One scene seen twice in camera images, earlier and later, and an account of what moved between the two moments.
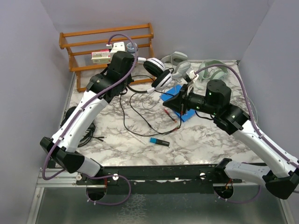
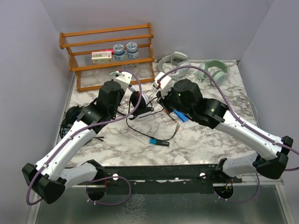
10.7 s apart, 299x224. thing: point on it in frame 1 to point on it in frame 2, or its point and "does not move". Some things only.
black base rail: (182, 179) does not move
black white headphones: (156, 69) to (143, 111)
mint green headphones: (212, 72) does not move
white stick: (142, 141) does not move
